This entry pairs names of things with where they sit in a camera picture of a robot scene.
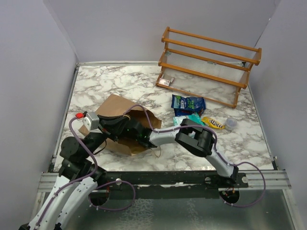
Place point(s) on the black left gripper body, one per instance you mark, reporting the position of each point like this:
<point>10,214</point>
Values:
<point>95,140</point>

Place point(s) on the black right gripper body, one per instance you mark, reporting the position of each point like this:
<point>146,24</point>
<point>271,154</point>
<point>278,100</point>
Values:
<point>135,137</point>

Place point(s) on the brown paper bag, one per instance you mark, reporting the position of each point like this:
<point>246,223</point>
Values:
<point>115,105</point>

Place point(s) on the green snack packet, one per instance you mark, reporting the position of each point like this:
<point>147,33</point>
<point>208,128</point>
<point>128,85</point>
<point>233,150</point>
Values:
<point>177,120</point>

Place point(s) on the dark blue chips bag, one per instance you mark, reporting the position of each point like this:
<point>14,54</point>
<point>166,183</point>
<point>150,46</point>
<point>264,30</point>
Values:
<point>181,112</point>

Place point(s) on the blue Bonk snack bag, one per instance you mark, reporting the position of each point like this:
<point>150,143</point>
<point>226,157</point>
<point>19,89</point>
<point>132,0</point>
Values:
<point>195,104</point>

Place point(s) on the yellow candy packet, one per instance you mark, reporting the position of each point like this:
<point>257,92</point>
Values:
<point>210,122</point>

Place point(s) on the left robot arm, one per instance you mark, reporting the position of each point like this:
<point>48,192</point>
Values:
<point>79,174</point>

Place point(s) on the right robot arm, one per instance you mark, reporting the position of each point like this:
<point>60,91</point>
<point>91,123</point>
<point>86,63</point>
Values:
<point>196,139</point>

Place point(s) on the small red white box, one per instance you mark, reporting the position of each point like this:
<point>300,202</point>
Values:
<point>166,82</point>

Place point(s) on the small clear plastic cup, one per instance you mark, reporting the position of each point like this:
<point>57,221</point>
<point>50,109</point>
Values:
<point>231,123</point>

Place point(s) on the orange wooden shelf rack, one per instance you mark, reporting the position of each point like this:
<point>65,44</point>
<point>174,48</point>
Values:
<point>205,67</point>

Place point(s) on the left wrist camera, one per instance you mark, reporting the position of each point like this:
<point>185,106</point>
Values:
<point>91,121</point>

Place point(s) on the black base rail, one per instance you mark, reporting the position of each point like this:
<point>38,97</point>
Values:
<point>165,184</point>

